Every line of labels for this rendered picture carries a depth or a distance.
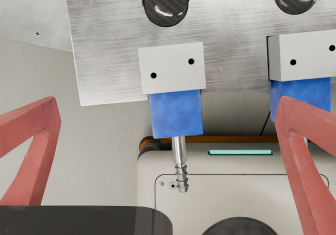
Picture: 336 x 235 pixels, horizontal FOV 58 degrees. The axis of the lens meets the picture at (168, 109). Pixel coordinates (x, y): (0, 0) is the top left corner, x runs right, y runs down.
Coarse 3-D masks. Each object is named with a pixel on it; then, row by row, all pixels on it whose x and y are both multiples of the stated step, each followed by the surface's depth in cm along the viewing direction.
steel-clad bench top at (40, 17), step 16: (0, 0) 30; (16, 0) 30; (32, 0) 30; (48, 0) 30; (64, 0) 30; (0, 16) 31; (16, 16) 31; (32, 16) 31; (48, 16) 31; (64, 16) 31; (0, 32) 31; (16, 32) 31; (32, 32) 31; (48, 32) 31; (64, 32) 31; (64, 48) 31
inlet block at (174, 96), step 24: (144, 48) 23; (168, 48) 23; (192, 48) 23; (144, 72) 23; (168, 72) 23; (192, 72) 23; (168, 96) 25; (192, 96) 25; (168, 120) 25; (192, 120) 25
